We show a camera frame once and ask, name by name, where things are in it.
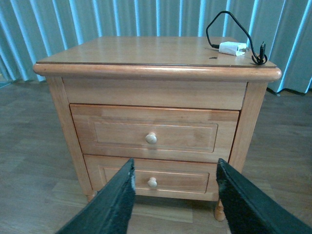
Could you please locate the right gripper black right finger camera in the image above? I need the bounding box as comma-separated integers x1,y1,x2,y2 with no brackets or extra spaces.
216,158,312,234

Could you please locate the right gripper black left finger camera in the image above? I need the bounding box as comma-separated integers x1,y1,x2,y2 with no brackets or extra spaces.
57,158,136,234

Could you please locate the wooden drawer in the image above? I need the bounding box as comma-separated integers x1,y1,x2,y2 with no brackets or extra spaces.
84,155,218,201
70,104,239,163

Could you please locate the wooden nightstand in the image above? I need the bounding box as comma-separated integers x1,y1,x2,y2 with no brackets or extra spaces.
33,36,282,222

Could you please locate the white power adapter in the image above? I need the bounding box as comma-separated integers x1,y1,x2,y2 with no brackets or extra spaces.
218,41,250,56

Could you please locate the grey pleated curtain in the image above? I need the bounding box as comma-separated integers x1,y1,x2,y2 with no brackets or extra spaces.
0,0,312,93

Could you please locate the black cable on nightstand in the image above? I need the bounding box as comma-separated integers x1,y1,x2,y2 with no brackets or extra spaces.
206,10,268,66

